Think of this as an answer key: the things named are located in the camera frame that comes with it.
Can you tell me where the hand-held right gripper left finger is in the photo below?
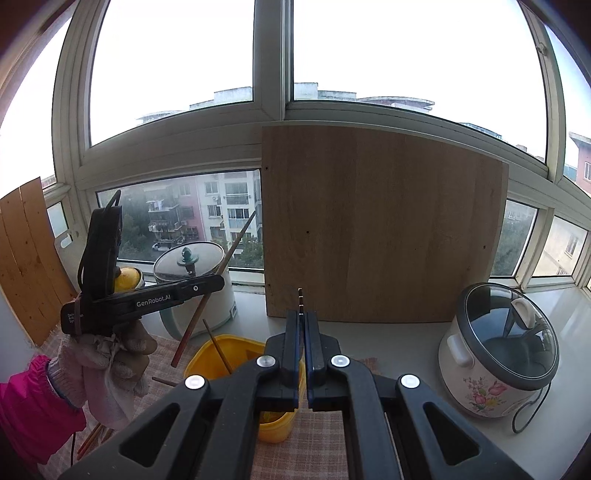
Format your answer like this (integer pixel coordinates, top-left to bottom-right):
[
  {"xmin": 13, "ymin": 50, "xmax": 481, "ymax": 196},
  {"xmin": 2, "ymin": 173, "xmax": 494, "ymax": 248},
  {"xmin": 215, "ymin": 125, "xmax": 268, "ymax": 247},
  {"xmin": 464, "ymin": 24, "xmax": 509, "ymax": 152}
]
[{"xmin": 60, "ymin": 310, "xmax": 306, "ymax": 480}]

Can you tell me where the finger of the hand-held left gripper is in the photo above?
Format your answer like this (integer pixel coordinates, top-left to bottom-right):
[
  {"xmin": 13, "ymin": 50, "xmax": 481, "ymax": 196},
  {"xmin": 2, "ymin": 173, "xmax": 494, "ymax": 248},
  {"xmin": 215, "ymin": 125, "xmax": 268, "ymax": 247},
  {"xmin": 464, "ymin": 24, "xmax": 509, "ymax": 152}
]
[{"xmin": 177, "ymin": 274, "xmax": 226, "ymax": 302}]

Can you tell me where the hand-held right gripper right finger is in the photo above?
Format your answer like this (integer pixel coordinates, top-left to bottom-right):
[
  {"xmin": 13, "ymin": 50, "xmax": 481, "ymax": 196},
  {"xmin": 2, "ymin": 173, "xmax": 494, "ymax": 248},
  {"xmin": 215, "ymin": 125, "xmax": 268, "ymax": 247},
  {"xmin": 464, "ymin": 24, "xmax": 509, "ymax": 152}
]
[{"xmin": 305, "ymin": 310, "xmax": 532, "ymax": 480}]

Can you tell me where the brown wooden chopstick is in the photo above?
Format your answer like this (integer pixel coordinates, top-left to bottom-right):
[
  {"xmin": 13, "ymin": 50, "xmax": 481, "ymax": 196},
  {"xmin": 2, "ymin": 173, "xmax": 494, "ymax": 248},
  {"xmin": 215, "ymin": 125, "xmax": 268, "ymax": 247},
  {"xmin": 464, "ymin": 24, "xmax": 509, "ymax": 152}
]
[
  {"xmin": 78, "ymin": 429, "xmax": 114, "ymax": 461},
  {"xmin": 76, "ymin": 423, "xmax": 103, "ymax": 457},
  {"xmin": 203, "ymin": 318, "xmax": 234, "ymax": 375},
  {"xmin": 171, "ymin": 210, "xmax": 257, "ymax": 368}
]

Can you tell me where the yellow plastic container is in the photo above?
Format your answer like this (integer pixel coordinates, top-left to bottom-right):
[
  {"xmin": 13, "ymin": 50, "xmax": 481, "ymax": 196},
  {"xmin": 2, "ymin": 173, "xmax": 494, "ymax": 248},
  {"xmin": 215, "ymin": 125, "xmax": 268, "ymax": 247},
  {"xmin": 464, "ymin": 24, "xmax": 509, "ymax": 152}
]
[{"xmin": 184, "ymin": 335, "xmax": 306, "ymax": 444}]

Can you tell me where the person's left forearm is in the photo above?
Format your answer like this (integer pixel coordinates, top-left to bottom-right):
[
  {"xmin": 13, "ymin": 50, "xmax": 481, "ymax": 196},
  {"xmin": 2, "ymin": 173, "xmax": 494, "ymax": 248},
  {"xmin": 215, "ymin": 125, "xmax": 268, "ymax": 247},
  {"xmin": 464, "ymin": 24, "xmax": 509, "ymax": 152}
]
[{"xmin": 0, "ymin": 353, "xmax": 88, "ymax": 467}]

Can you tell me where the person's left hand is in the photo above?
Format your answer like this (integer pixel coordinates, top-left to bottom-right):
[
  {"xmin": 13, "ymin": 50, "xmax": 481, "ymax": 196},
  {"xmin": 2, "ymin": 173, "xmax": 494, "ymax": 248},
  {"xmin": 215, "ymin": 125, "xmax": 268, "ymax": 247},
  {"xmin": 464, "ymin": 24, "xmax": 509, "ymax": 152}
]
[{"xmin": 60, "ymin": 318, "xmax": 158, "ymax": 431}]

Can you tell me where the white pot with glass lid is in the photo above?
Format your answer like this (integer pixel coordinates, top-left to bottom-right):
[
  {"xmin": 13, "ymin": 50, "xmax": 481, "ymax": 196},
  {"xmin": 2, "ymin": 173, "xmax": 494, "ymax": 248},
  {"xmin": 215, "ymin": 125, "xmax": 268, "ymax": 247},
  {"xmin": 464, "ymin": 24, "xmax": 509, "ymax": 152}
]
[{"xmin": 152, "ymin": 241, "xmax": 238, "ymax": 341}]

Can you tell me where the dark clay pot yellow lid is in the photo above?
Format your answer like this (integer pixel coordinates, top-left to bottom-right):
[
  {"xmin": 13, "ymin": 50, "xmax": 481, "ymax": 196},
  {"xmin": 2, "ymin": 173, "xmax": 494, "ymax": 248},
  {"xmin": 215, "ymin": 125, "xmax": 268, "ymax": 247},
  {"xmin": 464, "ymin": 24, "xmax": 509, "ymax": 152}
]
[{"xmin": 113, "ymin": 267, "xmax": 145, "ymax": 292}]

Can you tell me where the orange wooden slat panel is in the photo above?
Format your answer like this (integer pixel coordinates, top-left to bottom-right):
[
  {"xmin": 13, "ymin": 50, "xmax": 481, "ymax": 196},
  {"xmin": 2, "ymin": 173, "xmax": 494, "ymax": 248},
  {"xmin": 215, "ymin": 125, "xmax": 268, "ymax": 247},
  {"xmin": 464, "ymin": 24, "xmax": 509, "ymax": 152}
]
[{"xmin": 0, "ymin": 178, "xmax": 77, "ymax": 347}]

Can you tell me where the pink checked cloth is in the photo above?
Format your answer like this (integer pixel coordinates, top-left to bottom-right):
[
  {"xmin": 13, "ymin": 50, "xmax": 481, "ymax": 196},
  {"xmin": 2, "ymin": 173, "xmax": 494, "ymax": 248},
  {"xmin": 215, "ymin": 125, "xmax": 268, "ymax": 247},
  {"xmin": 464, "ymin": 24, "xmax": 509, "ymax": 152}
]
[{"xmin": 39, "ymin": 330, "xmax": 398, "ymax": 480}]

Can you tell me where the large light wooden board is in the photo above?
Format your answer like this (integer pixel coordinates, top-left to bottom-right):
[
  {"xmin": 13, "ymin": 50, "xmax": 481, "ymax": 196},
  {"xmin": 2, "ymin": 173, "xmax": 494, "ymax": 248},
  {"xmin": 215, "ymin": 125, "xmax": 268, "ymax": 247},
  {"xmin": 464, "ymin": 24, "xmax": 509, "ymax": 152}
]
[{"xmin": 261, "ymin": 124, "xmax": 509, "ymax": 324}]

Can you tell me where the floral white rice cooker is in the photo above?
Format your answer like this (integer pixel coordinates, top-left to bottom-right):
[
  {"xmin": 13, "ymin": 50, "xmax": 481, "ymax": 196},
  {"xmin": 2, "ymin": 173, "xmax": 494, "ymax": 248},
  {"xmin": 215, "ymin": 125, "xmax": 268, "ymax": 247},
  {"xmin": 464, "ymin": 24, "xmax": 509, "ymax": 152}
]
[{"xmin": 438, "ymin": 282, "xmax": 560, "ymax": 420}]

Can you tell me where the black power cable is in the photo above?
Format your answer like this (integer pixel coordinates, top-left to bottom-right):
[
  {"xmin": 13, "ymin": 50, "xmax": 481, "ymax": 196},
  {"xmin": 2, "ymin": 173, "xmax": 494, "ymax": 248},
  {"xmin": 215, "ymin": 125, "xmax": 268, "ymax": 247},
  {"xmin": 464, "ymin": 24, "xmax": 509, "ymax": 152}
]
[{"xmin": 512, "ymin": 381, "xmax": 553, "ymax": 435}]

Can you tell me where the white window frame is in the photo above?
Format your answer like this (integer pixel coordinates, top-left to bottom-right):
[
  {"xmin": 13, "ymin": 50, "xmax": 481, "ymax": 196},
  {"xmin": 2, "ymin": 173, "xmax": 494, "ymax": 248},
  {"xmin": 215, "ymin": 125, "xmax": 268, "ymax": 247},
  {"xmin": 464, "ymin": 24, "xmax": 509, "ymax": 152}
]
[{"xmin": 0, "ymin": 0, "xmax": 591, "ymax": 296}]

